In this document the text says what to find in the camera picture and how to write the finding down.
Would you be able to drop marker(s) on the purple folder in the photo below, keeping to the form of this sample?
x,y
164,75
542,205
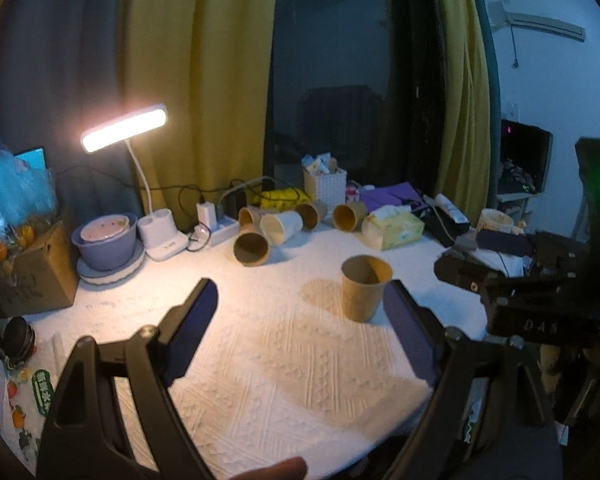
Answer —
x,y
392,196

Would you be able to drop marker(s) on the white paper cup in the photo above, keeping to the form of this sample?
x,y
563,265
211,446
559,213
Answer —
x,y
282,226

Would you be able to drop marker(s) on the black power adapter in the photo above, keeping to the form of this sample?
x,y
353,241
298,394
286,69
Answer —
x,y
234,203

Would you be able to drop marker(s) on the white tube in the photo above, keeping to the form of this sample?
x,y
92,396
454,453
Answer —
x,y
452,209

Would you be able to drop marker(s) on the yellow cloth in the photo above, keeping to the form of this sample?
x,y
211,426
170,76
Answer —
x,y
282,196

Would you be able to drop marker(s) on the fruit print packet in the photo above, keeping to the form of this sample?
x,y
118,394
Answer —
x,y
2,390

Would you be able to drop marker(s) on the white textured table mat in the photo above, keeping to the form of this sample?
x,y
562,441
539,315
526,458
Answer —
x,y
280,365

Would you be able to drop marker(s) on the white air conditioner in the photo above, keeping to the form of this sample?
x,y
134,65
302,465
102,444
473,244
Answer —
x,y
542,21

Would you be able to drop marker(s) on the white wall socket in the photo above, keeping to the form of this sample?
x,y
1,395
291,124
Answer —
x,y
511,110

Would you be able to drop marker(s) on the person's left hand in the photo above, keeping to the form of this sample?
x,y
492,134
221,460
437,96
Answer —
x,y
277,470

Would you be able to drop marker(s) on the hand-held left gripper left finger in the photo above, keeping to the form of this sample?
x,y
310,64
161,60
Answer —
x,y
196,330

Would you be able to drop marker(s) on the yellow tissue pack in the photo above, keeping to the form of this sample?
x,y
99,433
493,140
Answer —
x,y
394,231

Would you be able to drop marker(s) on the black monitor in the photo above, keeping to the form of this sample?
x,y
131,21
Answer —
x,y
525,157

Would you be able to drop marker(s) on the blue plastic bag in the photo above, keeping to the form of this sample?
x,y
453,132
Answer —
x,y
15,190

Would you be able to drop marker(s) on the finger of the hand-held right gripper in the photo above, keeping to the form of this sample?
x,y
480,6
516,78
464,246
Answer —
x,y
505,242
462,270

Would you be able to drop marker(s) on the dark window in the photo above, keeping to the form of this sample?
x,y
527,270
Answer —
x,y
340,70

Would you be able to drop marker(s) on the cardboard box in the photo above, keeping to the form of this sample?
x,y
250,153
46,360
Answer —
x,y
27,280

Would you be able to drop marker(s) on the yellow curtain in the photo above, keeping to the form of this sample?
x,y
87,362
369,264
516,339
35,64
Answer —
x,y
200,70
462,90

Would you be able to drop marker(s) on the white charger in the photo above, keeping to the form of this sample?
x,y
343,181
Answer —
x,y
207,212

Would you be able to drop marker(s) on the white power strip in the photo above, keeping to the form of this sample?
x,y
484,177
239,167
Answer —
x,y
219,234

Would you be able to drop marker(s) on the purple bowl with lid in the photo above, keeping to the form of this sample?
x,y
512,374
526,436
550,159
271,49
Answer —
x,y
105,245

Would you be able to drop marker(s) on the purple ribbed plate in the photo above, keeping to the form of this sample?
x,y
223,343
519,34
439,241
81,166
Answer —
x,y
111,274

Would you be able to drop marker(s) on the white woven basket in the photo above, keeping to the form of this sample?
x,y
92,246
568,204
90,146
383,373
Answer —
x,y
325,187

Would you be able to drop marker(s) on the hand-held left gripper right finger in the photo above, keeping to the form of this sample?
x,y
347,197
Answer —
x,y
409,332

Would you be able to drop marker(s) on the brown paper cup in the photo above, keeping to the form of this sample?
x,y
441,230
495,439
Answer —
x,y
251,249
362,297
248,215
311,214
349,216

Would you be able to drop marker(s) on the grey curtain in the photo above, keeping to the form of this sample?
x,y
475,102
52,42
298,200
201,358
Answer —
x,y
55,60

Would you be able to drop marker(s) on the white desk lamp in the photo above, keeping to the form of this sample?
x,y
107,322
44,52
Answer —
x,y
155,232

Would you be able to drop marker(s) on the round black case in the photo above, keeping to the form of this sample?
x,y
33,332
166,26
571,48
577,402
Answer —
x,y
17,337

